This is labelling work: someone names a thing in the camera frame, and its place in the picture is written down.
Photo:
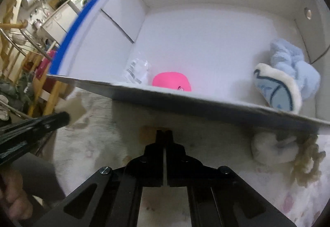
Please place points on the pink bag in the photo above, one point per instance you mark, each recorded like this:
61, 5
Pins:
45, 64

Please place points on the blue cardboard box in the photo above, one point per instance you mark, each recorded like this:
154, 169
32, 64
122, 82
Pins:
206, 36

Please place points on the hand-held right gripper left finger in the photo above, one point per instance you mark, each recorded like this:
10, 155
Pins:
123, 185

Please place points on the printed white bed blanket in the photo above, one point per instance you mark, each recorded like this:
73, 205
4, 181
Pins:
103, 144

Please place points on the white counter cabinet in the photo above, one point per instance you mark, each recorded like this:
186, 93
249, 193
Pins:
58, 22

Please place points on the white washing machine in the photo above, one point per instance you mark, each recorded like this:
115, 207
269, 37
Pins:
80, 0

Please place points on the light blue fluffy scrunchie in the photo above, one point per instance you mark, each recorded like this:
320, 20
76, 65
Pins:
292, 64

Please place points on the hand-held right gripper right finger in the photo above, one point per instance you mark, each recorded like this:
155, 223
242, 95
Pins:
206, 185

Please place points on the white fluffy scrunchie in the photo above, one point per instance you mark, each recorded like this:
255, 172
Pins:
270, 148

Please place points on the person's left hand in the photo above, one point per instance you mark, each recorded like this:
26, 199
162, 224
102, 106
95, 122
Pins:
15, 196

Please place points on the beige curly scrunchie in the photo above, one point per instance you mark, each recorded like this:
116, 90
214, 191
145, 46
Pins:
306, 162

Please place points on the pink soft item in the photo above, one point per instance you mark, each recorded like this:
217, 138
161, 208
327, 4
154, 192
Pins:
172, 82

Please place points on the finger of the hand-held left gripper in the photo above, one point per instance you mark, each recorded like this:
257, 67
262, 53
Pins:
51, 120
18, 147

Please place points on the clear packet with label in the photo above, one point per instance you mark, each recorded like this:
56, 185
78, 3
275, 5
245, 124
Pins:
136, 70

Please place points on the wooden rack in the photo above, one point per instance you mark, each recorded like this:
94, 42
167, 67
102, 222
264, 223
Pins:
15, 62

